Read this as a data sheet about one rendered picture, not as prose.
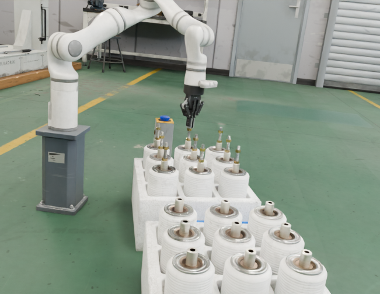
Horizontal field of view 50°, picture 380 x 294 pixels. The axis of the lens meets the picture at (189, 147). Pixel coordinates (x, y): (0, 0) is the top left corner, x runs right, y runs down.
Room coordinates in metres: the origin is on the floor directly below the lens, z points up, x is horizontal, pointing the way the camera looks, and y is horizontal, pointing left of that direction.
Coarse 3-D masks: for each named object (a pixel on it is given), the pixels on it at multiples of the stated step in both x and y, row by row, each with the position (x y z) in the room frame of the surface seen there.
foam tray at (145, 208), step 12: (144, 180) 1.29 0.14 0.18; (132, 192) 1.50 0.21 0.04; (144, 192) 1.19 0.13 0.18; (180, 192) 1.22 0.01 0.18; (216, 192) 1.25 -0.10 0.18; (252, 192) 1.28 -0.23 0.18; (132, 204) 1.45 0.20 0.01; (144, 204) 1.14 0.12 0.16; (156, 204) 1.15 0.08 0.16; (192, 204) 1.17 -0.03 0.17; (204, 204) 1.18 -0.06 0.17; (240, 204) 1.20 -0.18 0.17; (252, 204) 1.21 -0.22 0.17; (144, 216) 1.14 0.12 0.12; (156, 216) 1.15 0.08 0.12; (204, 216) 1.18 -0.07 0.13; (144, 228) 1.14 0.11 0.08
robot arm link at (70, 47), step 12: (108, 12) 1.51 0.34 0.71; (96, 24) 1.45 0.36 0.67; (108, 24) 1.48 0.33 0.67; (120, 24) 1.52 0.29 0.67; (72, 36) 1.37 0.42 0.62; (84, 36) 1.40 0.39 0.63; (96, 36) 1.44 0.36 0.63; (108, 36) 1.49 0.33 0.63; (60, 48) 1.35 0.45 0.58; (72, 48) 1.36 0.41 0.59; (84, 48) 1.40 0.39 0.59; (72, 60) 1.38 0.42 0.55
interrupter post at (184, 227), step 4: (184, 220) 0.83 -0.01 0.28; (188, 220) 0.83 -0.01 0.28; (180, 224) 0.82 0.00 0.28; (184, 224) 0.82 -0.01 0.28; (188, 224) 0.82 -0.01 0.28; (180, 228) 0.82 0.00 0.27; (184, 228) 0.82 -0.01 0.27; (188, 228) 0.82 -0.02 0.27; (180, 232) 0.82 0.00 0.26; (184, 232) 0.82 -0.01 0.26; (188, 232) 0.82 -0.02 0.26
